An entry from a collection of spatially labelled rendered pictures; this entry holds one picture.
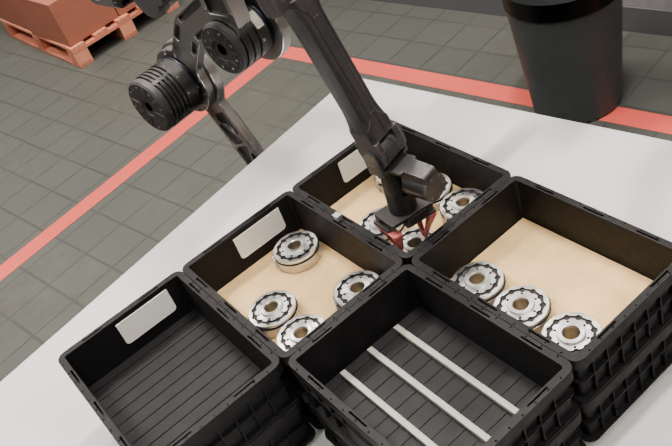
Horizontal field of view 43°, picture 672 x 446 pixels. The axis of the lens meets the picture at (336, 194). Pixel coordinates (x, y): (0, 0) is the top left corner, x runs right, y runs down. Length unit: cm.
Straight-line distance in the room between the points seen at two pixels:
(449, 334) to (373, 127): 41
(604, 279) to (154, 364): 90
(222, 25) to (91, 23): 334
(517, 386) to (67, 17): 421
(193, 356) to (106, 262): 189
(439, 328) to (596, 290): 29
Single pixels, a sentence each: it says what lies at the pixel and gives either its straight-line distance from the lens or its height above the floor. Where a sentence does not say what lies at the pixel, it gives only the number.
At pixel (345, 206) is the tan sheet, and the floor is 83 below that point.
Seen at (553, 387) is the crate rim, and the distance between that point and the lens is 136.
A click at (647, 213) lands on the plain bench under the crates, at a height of 70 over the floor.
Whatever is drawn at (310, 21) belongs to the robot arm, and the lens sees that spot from 141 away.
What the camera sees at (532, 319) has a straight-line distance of 154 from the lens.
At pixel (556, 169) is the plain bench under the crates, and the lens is 209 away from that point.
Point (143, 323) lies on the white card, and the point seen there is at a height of 88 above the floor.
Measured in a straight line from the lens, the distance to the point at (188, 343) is 179.
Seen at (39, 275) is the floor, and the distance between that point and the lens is 377.
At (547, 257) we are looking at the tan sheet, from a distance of 169.
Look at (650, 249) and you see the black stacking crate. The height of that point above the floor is 91.
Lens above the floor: 201
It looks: 36 degrees down
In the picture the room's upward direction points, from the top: 21 degrees counter-clockwise
